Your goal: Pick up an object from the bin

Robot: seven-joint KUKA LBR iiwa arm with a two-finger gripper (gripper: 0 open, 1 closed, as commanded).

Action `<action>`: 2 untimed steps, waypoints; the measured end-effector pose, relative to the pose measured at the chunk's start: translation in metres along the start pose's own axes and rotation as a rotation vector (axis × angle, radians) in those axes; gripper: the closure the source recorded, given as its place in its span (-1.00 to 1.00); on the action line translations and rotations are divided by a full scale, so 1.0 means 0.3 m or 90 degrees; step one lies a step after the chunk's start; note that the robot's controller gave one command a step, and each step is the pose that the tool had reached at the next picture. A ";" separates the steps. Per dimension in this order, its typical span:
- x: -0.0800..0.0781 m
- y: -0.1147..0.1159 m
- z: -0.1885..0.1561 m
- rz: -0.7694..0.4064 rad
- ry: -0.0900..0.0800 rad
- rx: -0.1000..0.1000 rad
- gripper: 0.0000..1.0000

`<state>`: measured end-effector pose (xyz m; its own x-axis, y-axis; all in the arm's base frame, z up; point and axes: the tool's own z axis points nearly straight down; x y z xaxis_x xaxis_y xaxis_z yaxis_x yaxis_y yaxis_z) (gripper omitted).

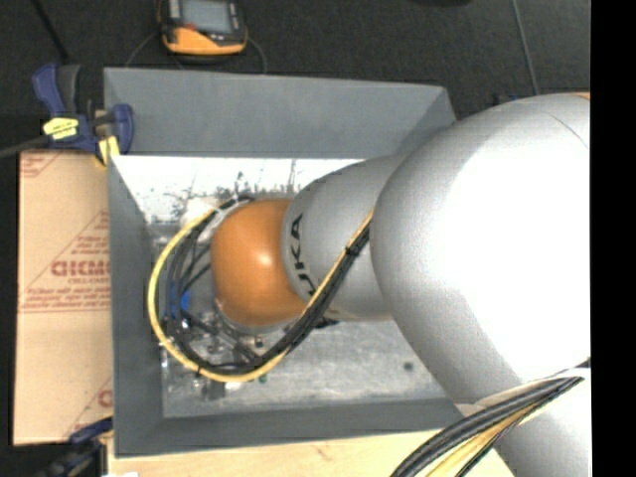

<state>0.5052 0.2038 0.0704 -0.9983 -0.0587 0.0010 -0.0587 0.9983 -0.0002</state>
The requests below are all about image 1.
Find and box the grey metal bin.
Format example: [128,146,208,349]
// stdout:
[102,67,467,457]

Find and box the brown cardboard board red print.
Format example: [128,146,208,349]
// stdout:
[11,148,115,447]

